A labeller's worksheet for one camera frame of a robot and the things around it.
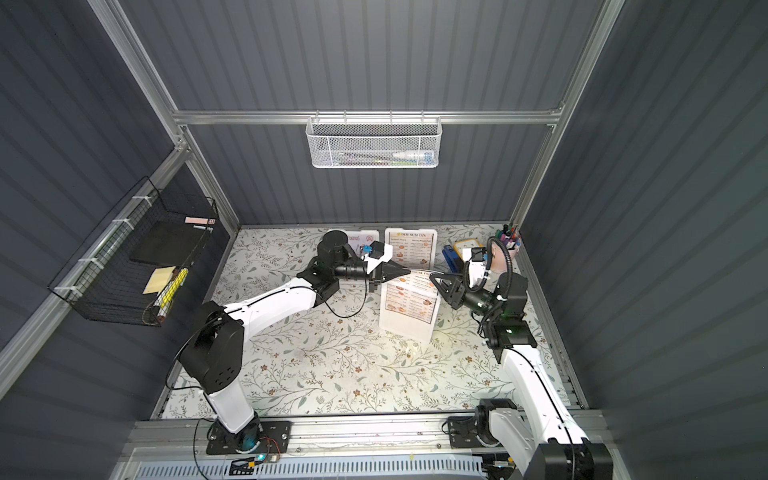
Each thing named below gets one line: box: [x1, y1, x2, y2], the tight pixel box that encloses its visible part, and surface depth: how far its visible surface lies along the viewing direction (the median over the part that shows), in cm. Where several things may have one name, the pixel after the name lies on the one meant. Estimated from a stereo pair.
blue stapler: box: [442, 244, 464, 273], surface depth 110 cm
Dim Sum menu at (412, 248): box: [388, 231, 434, 270], surface depth 96 cm
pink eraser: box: [184, 216, 216, 225], surface depth 88 cm
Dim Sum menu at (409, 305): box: [380, 270, 440, 339], surface depth 83 cm
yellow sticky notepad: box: [143, 266, 176, 294], surface depth 74 cm
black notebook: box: [129, 221, 206, 267], surface depth 79 cm
